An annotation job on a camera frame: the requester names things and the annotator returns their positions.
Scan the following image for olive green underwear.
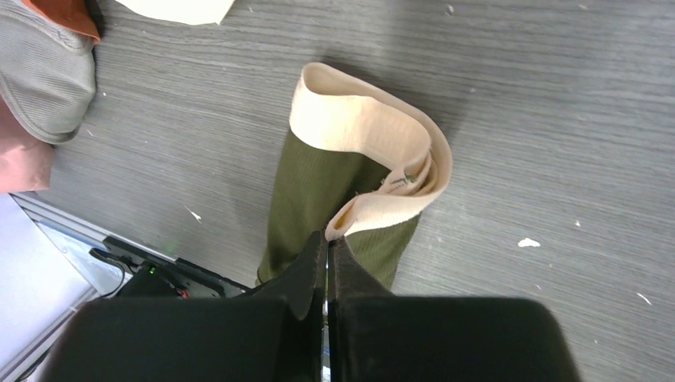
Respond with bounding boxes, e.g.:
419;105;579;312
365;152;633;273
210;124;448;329
256;62;453;288

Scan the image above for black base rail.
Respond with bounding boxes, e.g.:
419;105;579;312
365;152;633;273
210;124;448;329
89;236;250;299

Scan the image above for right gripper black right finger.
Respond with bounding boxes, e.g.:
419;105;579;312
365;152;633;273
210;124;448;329
327;239;580;381

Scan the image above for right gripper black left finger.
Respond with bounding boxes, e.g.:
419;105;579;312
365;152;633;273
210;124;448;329
40;231;328;381

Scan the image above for orange underwear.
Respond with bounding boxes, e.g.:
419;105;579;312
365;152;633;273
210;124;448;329
21;0;101;45

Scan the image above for pink trousers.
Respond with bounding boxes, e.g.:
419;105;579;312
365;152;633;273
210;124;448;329
1;99;54;193

